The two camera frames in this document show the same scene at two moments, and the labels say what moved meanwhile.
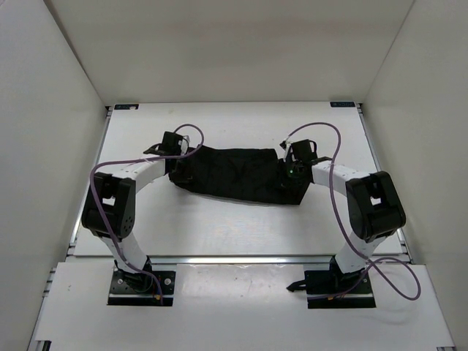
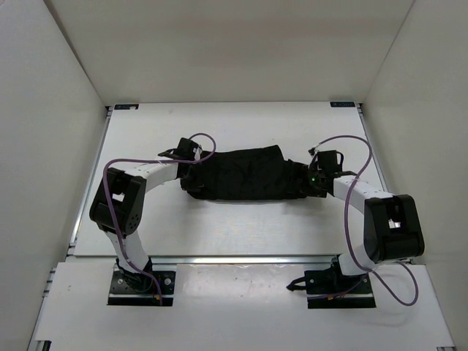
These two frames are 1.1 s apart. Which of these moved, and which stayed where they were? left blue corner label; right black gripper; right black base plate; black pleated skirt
Moved: right black gripper
Stayed: black pleated skirt; right black base plate; left blue corner label
